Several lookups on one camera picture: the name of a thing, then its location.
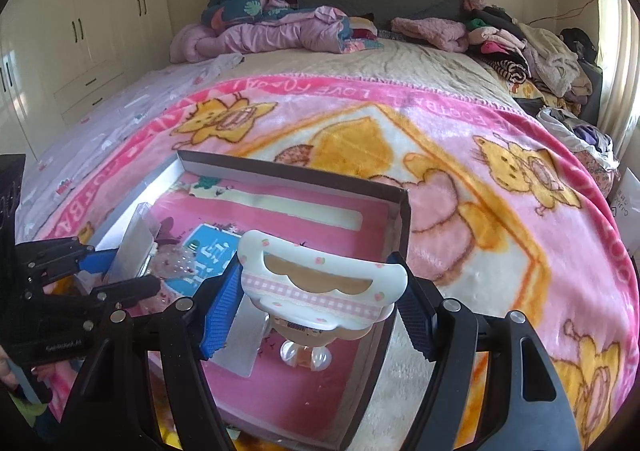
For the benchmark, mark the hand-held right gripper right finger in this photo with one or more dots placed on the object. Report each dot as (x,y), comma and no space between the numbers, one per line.
(415,326)

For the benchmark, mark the cream wardrobe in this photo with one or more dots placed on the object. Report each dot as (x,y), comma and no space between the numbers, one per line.
(75,31)

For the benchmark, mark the tulle bow hair clip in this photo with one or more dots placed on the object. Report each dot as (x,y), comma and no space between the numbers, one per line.
(175,263)

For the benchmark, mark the pile of clothes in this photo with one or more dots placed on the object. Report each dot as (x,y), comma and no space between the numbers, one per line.
(540,56)

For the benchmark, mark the pink cartoon printed blanket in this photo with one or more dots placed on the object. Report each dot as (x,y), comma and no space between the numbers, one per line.
(500,241)

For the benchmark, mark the pink fuzzy garment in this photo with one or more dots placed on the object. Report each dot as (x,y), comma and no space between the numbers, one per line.
(430,33)

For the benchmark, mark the white plastic bag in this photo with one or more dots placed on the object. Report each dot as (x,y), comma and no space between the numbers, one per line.
(625,201)

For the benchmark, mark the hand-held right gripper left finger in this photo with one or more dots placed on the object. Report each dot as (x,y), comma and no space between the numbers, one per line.
(220,316)

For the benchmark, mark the beige bed sheet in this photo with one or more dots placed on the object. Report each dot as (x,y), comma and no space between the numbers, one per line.
(400,66)

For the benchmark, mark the pink crumpled quilt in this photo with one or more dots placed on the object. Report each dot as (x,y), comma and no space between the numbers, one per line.
(270,36)

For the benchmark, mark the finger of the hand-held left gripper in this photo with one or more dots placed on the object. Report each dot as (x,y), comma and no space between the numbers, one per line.
(130,288)
(95,259)

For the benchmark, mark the white printed bed sheet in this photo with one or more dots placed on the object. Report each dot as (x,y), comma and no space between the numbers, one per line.
(100,126)

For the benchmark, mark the clear plastic case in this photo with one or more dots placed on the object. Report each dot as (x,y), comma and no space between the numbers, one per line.
(131,251)

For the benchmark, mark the white claw hair clip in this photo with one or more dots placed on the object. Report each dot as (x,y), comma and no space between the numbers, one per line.
(320,301)

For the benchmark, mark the cream curtain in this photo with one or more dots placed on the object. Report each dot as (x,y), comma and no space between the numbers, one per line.
(617,56)

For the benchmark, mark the person's left hand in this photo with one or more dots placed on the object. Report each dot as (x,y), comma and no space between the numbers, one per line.
(6,371)

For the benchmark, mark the dark floral quilt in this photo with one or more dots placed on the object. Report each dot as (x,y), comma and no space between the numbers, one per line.
(235,6)

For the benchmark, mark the brown cardboard box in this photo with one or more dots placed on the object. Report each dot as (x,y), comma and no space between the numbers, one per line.
(300,176)

